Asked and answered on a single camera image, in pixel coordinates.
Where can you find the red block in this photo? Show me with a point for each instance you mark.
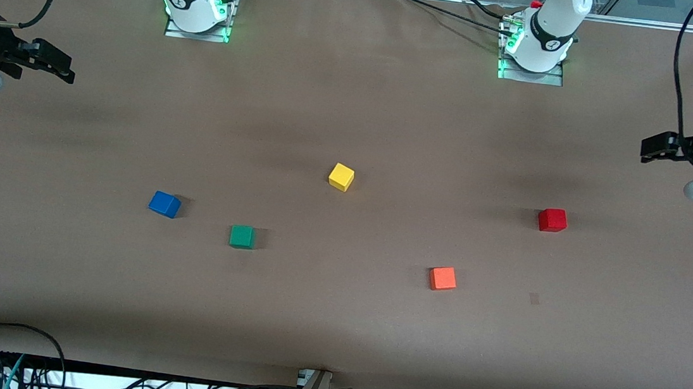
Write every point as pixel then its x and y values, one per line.
pixel 552 220

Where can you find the small brown tape patch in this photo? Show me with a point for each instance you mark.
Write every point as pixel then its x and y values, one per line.
pixel 534 298

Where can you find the green block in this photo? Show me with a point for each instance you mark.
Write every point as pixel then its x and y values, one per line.
pixel 242 236

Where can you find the orange block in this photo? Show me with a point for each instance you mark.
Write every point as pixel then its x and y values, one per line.
pixel 442 279

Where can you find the yellow block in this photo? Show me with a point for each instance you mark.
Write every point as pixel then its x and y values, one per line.
pixel 341 177

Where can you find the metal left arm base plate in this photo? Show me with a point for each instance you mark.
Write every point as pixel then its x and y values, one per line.
pixel 548 80

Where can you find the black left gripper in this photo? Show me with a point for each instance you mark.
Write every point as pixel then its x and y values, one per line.
pixel 675 148

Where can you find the blue block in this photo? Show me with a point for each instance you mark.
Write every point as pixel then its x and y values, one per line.
pixel 164 204

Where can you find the black table edge rail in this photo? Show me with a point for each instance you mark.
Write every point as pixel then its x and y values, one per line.
pixel 113 370

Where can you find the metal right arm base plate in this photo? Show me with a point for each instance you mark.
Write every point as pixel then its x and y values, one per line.
pixel 174 33

